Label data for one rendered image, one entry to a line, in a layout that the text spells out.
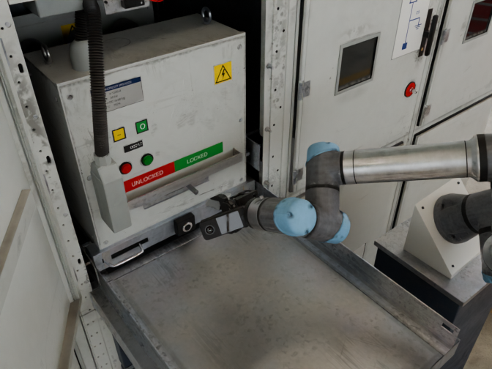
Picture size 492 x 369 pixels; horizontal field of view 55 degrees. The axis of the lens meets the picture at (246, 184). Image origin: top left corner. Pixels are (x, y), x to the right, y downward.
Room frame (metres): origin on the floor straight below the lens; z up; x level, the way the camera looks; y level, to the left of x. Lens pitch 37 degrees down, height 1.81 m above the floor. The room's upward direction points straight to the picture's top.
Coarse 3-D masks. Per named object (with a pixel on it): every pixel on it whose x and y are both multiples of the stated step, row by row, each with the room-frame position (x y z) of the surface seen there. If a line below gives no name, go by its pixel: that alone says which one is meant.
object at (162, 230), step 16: (224, 192) 1.15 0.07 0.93; (240, 192) 1.17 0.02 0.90; (192, 208) 1.07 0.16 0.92; (208, 208) 1.10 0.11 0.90; (160, 224) 1.00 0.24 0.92; (128, 240) 0.94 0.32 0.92; (144, 240) 0.97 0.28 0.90; (160, 240) 0.99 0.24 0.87; (96, 256) 0.88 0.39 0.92; (112, 256) 0.91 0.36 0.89; (128, 256) 0.93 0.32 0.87
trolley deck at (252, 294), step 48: (240, 240) 1.02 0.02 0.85; (288, 240) 1.02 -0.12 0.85; (144, 288) 0.84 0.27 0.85; (192, 288) 0.83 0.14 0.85; (240, 288) 0.83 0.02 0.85; (288, 288) 0.83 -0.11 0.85; (336, 288) 0.83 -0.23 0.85; (192, 336) 0.69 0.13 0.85; (240, 336) 0.69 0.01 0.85; (288, 336) 0.69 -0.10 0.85; (336, 336) 0.69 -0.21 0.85; (384, 336) 0.69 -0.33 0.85
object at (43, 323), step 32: (0, 128) 0.75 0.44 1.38; (0, 160) 0.71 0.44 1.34; (0, 192) 0.66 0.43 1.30; (0, 224) 0.62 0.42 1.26; (32, 224) 0.74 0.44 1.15; (0, 256) 0.56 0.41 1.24; (32, 256) 0.69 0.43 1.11; (0, 288) 0.51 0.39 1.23; (32, 288) 0.64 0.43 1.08; (64, 288) 0.79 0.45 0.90; (0, 320) 0.50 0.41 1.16; (32, 320) 0.59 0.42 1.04; (64, 320) 0.73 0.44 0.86; (0, 352) 0.46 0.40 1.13; (32, 352) 0.54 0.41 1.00; (64, 352) 0.65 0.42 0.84
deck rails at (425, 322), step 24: (264, 192) 1.18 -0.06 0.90; (312, 240) 1.01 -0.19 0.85; (336, 264) 0.91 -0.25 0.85; (360, 264) 0.87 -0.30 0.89; (360, 288) 0.83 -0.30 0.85; (384, 288) 0.81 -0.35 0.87; (120, 312) 0.75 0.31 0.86; (408, 312) 0.75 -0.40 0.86; (432, 312) 0.71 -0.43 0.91; (144, 336) 0.65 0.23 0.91; (432, 336) 0.68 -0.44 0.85; (456, 336) 0.65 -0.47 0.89; (168, 360) 0.62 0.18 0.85
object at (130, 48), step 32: (128, 32) 1.22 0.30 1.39; (160, 32) 1.22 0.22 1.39; (192, 32) 1.21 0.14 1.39; (224, 32) 1.21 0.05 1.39; (32, 64) 1.02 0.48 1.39; (64, 64) 1.01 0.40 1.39; (128, 64) 1.00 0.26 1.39; (64, 128) 0.92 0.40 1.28; (64, 160) 0.98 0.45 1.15; (64, 192) 1.06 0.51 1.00
